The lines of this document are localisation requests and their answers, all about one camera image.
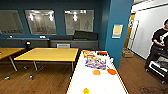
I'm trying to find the brown cardboard box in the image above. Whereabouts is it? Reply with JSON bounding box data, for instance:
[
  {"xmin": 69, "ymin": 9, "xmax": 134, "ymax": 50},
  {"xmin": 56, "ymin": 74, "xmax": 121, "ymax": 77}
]
[{"xmin": 122, "ymin": 48, "xmax": 135, "ymax": 59}]

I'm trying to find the orange snack bag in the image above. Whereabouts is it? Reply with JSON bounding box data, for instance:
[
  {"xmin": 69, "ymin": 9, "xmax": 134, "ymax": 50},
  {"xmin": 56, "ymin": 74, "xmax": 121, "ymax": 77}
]
[{"xmin": 82, "ymin": 49, "xmax": 98, "ymax": 59}]

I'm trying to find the small black round object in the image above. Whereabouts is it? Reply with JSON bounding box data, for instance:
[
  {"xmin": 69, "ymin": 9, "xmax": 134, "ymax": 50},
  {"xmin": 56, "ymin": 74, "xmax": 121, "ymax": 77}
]
[{"xmin": 24, "ymin": 40, "xmax": 32, "ymax": 51}]

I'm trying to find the red black paddle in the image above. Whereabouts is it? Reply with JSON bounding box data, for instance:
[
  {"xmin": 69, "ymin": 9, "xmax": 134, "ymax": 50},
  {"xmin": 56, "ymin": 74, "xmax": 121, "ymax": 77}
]
[{"xmin": 96, "ymin": 50, "xmax": 109, "ymax": 56}]

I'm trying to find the small white wall plate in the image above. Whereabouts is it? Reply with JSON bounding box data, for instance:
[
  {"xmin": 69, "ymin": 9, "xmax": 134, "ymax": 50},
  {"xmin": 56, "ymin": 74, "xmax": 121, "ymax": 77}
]
[
  {"xmin": 8, "ymin": 34, "xmax": 15, "ymax": 39},
  {"xmin": 38, "ymin": 34, "xmax": 47, "ymax": 39}
]

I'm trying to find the light grey sofa cushion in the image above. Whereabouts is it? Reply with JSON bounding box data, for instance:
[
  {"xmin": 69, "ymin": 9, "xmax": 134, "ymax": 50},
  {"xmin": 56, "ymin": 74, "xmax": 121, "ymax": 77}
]
[{"xmin": 56, "ymin": 43, "xmax": 72, "ymax": 50}]

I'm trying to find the interior glass window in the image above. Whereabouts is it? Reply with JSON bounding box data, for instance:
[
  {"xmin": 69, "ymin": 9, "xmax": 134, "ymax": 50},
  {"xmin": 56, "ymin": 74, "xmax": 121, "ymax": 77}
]
[
  {"xmin": 24, "ymin": 9, "xmax": 58, "ymax": 36},
  {"xmin": 0, "ymin": 9, "xmax": 25, "ymax": 36},
  {"xmin": 64, "ymin": 9, "xmax": 96, "ymax": 36}
]

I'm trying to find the pale yellow wall plate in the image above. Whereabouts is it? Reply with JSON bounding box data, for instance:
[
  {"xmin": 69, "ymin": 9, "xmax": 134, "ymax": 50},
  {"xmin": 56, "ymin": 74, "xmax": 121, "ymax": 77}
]
[{"xmin": 112, "ymin": 24, "xmax": 124, "ymax": 40}]

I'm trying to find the dark grey sofa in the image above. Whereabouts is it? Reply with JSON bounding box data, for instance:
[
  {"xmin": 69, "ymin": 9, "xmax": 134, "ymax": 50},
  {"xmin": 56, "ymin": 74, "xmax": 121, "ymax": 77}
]
[{"xmin": 0, "ymin": 30, "xmax": 100, "ymax": 51}]

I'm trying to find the yellow air hockey table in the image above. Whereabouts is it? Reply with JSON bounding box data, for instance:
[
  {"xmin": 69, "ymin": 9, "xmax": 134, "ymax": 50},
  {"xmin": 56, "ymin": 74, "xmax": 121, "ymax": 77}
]
[{"xmin": 65, "ymin": 49, "xmax": 130, "ymax": 94}]

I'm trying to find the yellow wooden table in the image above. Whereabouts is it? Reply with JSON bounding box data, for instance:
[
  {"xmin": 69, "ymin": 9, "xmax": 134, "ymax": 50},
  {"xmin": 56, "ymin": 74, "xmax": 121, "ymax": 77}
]
[
  {"xmin": 0, "ymin": 47, "xmax": 26, "ymax": 73},
  {"xmin": 13, "ymin": 47, "xmax": 80, "ymax": 74}
]

